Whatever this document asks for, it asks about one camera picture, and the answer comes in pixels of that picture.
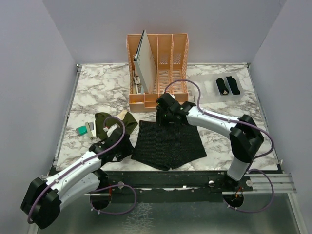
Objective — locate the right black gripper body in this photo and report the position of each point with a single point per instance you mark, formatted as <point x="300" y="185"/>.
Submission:
<point x="163" y="118"/>

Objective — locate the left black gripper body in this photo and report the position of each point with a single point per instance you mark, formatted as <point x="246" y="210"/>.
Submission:
<point x="125" y="150"/>

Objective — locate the black patterned boxer underwear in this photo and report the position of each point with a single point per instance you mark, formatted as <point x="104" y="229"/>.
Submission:
<point x="167" y="147"/>

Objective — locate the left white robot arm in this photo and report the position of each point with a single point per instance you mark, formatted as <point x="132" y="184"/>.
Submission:
<point x="45" y="198"/>

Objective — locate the stationery items in organizer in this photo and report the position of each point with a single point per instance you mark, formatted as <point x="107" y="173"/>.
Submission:
<point x="137" y="87"/>

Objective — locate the teal green eraser block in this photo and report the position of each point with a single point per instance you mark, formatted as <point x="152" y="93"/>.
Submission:
<point x="81" y="130"/>

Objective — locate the white grey binder folder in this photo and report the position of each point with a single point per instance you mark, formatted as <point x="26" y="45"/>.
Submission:
<point x="144" y="64"/>

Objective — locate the black rolled sock left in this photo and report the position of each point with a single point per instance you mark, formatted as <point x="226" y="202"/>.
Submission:
<point x="222" y="87"/>

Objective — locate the black rolled sock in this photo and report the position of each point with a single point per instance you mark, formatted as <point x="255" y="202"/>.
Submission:
<point x="222" y="87"/>
<point x="233" y="85"/>

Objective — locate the peach plastic file organizer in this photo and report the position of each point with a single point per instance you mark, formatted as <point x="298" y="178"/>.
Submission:
<point x="170" y="53"/>

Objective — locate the clear plastic compartment tray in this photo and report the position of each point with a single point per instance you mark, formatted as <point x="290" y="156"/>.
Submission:
<point x="213" y="88"/>

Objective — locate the black rolled sock right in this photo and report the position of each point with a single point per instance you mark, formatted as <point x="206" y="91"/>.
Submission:
<point x="233" y="85"/>

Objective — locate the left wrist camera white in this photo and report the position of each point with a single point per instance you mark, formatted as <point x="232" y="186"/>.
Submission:
<point x="109" y="130"/>

